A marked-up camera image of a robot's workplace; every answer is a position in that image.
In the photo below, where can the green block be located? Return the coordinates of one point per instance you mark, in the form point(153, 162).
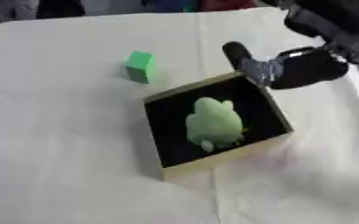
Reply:
point(139, 66)

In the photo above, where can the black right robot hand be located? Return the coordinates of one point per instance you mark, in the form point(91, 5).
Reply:
point(310, 68)

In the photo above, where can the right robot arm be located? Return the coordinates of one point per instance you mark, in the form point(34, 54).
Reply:
point(336, 23)

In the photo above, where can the pale green soft toy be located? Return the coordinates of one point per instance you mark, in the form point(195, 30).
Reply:
point(214, 124)

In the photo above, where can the tan cardboard box black inside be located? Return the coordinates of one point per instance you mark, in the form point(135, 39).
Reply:
point(218, 125)

